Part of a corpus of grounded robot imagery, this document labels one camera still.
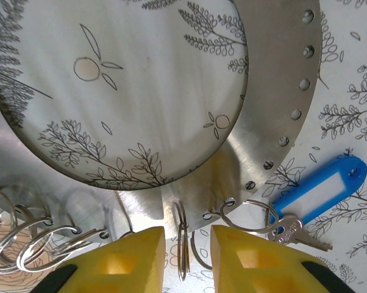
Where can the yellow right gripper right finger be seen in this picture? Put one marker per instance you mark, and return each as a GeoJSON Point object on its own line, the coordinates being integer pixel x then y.
{"type": "Point", "coordinates": [262, 268]}

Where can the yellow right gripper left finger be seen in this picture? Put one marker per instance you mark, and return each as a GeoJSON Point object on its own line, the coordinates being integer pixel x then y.
{"type": "Point", "coordinates": [116, 268]}

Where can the small silver key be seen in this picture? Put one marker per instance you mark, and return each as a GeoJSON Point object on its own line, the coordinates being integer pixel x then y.
{"type": "Point", "coordinates": [288, 229]}

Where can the blue plastic key tag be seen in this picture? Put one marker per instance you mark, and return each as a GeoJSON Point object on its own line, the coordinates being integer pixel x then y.
{"type": "Point", "coordinates": [354, 168]}

